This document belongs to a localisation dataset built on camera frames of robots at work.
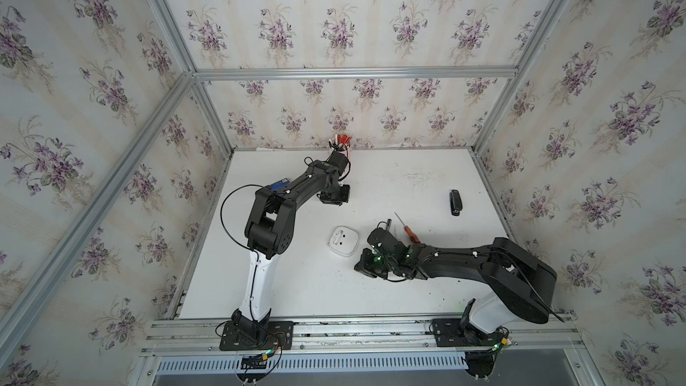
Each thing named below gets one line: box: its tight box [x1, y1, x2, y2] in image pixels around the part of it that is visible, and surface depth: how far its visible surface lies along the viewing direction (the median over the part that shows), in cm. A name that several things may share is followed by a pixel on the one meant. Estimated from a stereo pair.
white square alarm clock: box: [327, 226, 360, 258], surface depth 90 cm
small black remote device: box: [449, 189, 463, 217], surface depth 100 cm
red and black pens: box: [328, 133, 352, 150], surface depth 110 cm
